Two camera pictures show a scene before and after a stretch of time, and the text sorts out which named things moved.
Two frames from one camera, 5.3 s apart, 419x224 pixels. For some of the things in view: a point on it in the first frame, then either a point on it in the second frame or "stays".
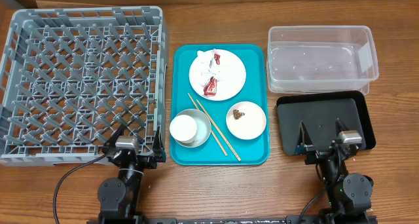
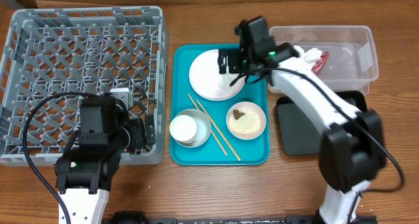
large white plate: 218,74 stays
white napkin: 207,59 to 309,55
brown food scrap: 237,114 stays
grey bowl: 203,128 stays
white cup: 183,128 stays
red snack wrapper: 211,87 to 319,63
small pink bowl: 246,120 stays
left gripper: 135,156 to 139,131
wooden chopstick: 213,133 stays
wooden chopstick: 218,130 stays
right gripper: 314,155 to 232,67
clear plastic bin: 321,59 stays
